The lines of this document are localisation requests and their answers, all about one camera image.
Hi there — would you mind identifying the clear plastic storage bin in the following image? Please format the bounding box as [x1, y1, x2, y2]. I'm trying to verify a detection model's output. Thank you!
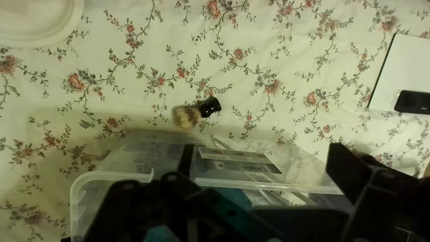
[69, 126, 355, 242]

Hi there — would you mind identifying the shaving brush with black handle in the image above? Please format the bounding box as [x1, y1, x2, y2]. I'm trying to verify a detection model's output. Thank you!
[172, 96, 224, 131]

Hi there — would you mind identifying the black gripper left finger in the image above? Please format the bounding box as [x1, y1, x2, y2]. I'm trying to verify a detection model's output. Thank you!
[82, 171, 275, 242]

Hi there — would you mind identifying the white flat paper sheet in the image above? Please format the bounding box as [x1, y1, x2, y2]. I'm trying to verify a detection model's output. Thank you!
[367, 31, 430, 113]

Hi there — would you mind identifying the floral print bedsheet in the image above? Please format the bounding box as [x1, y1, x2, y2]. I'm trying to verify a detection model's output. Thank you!
[0, 0, 430, 242]

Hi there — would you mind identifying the white round plate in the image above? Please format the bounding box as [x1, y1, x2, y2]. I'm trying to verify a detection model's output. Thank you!
[0, 0, 86, 49]

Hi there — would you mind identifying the dark green fabric bag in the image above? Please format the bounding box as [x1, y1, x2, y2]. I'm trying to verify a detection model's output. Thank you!
[143, 186, 293, 242]

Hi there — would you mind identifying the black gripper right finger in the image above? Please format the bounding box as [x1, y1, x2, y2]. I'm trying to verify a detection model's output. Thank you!
[326, 141, 430, 242]

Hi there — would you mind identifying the small black flat device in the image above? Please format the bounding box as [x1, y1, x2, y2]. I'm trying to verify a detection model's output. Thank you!
[394, 89, 430, 114]

